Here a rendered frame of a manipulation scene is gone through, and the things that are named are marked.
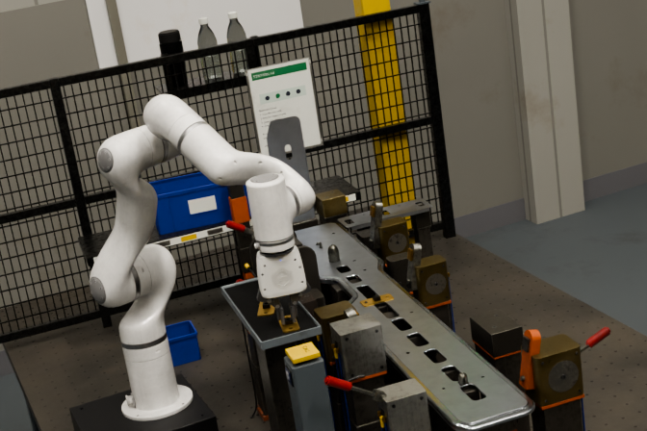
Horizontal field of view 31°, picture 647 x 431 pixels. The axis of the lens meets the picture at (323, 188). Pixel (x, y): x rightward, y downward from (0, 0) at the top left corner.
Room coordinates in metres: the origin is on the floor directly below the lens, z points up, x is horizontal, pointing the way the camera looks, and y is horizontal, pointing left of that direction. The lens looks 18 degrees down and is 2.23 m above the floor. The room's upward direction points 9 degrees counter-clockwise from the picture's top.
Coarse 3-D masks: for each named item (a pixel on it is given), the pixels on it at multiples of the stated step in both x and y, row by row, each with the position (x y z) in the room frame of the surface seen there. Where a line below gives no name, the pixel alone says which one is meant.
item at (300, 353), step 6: (288, 348) 2.27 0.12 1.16; (294, 348) 2.26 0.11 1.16; (300, 348) 2.26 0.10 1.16; (306, 348) 2.25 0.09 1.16; (312, 348) 2.25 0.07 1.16; (288, 354) 2.24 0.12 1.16; (294, 354) 2.23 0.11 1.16; (300, 354) 2.23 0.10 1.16; (306, 354) 2.23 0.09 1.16; (312, 354) 2.22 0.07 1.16; (318, 354) 2.23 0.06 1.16; (294, 360) 2.21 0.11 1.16; (300, 360) 2.22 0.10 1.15; (306, 360) 2.22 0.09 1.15
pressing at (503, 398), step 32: (320, 256) 3.19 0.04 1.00; (352, 256) 3.15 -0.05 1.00; (352, 288) 2.92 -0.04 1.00; (384, 288) 2.89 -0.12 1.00; (384, 320) 2.68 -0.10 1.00; (416, 320) 2.65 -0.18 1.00; (416, 352) 2.48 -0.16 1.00; (448, 352) 2.46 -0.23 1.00; (448, 384) 2.30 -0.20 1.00; (480, 384) 2.28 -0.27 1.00; (512, 384) 2.27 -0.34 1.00; (448, 416) 2.16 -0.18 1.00; (480, 416) 2.15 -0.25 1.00; (512, 416) 2.14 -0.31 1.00
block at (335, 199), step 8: (328, 192) 3.58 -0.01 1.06; (336, 192) 3.57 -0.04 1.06; (320, 200) 3.53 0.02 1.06; (328, 200) 3.52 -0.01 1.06; (336, 200) 3.52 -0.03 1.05; (344, 200) 3.53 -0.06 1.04; (320, 208) 3.54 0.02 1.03; (328, 208) 3.51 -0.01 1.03; (336, 208) 3.52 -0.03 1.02; (344, 208) 3.53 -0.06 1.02; (320, 216) 3.57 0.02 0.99; (328, 216) 3.51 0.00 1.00; (336, 216) 3.52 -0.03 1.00; (344, 216) 3.53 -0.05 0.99
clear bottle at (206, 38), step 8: (200, 24) 3.84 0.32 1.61; (200, 32) 3.84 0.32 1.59; (208, 32) 3.83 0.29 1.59; (200, 40) 3.83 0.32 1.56; (208, 40) 3.82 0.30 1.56; (216, 40) 3.84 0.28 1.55; (208, 56) 3.82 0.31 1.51; (216, 56) 3.83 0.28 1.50; (208, 64) 3.82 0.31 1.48; (216, 64) 3.82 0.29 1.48; (208, 72) 3.82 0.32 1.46; (216, 72) 3.82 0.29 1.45
